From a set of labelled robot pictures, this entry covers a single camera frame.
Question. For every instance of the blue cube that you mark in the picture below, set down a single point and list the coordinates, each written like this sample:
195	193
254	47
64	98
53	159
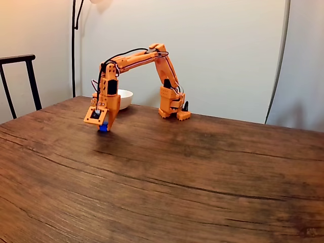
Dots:
102	128

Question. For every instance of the black floor lamp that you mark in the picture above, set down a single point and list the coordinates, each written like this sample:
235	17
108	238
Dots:
73	63

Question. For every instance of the grey curved pole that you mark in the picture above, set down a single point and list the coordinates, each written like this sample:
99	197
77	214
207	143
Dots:
279	63

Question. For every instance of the orange camera mount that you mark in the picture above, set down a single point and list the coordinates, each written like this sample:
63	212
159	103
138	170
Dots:
89	117

